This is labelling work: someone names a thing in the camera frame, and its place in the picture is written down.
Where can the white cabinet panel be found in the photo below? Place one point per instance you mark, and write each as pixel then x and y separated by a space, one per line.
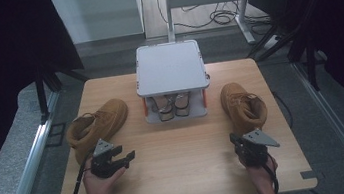
pixel 99 16

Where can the tan suede boot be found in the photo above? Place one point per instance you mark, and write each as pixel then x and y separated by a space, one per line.
pixel 241 104
pixel 99 123

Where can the person's left hand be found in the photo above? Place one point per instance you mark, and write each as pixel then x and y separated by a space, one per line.
pixel 99 187

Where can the white power strip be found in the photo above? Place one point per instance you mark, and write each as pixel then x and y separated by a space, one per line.
pixel 272 41

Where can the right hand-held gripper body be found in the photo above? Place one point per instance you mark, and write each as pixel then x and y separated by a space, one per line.
pixel 255 148

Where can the clear plastic storage box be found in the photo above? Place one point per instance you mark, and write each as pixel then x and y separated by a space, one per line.
pixel 169 67

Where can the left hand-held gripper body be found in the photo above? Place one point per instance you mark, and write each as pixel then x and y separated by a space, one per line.
pixel 103 163

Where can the black metal stand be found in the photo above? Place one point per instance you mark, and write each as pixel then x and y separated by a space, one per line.
pixel 310 55
pixel 42 94

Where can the person's right hand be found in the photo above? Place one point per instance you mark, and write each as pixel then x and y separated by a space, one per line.
pixel 262 172

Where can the aluminium rail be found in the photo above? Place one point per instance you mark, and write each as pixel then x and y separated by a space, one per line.
pixel 27 176
pixel 338 125

